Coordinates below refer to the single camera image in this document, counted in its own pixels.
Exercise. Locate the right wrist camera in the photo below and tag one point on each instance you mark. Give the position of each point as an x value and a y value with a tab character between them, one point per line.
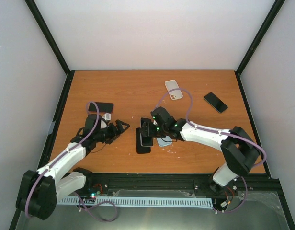
163	118

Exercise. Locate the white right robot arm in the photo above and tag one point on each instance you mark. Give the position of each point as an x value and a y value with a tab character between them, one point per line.
239	151

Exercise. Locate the teal phone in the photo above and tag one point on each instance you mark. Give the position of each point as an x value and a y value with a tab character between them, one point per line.
215	102

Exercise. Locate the black frame post right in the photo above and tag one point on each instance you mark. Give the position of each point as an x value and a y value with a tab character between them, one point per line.
271	15

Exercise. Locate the black frame post left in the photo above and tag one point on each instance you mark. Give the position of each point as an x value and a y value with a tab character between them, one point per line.
47	34

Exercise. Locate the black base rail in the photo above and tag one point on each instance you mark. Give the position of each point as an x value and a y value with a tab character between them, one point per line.
87	183

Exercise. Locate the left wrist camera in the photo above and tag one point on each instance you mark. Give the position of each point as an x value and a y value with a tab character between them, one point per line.
107	116

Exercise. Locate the black frame post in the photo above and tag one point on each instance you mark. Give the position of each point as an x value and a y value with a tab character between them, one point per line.
271	15
47	34

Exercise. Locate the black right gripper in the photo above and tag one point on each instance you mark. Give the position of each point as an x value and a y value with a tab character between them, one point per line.
147	130

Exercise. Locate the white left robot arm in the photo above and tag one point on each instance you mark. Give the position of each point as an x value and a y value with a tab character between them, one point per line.
54	172

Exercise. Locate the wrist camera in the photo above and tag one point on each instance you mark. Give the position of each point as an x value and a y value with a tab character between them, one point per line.
107	116
163	118

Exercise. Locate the black phone case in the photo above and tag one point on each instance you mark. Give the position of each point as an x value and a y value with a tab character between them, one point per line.
141	149

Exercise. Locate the cream phone case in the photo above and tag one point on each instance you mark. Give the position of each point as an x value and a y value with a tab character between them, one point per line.
173	90

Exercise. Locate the light blue cable duct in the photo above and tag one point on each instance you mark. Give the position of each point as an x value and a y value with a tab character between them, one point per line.
150	202

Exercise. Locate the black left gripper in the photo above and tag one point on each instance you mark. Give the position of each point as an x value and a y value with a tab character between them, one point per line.
114	132

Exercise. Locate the silver phone black screen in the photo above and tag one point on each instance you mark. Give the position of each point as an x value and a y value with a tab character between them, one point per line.
145	141

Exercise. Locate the light blue phone case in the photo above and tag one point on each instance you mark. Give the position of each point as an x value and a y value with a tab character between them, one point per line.
164	141

